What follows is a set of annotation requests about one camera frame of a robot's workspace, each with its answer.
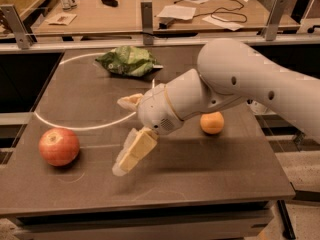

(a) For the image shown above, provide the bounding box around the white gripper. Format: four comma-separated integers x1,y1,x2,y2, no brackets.
112,84,183,176

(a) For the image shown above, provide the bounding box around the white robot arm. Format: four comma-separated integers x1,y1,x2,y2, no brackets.
112,38,320,176

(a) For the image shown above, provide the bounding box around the red apple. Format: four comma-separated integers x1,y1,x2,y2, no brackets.
38,128,80,166

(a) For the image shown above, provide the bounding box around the green chip bag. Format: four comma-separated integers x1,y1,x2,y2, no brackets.
95,46,163,77

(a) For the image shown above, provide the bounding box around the orange fruit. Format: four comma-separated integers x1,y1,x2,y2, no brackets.
200,112,224,135

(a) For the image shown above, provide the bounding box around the white paper sheet centre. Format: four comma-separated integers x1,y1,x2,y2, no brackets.
157,5,196,20

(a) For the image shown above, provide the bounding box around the black mouse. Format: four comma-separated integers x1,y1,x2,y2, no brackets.
101,0,118,7

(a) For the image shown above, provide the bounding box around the small paper card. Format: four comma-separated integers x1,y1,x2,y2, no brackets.
46,12,77,26

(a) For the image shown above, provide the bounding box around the wooden back desk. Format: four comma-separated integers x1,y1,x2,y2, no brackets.
31,0,301,38

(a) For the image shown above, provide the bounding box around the white paper sheet right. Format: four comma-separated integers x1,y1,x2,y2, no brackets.
203,16,242,31

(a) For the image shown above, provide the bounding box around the middle metal bracket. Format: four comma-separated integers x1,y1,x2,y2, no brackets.
140,1,153,45

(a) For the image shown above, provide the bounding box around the metal bracket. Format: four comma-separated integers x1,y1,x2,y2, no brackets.
261,0,288,41
1,4,33,49
140,1,153,45

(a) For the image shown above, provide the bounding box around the right metal bracket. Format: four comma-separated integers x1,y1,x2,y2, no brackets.
261,0,288,41

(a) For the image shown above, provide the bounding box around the left metal bracket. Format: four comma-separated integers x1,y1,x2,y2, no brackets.
1,4,33,49

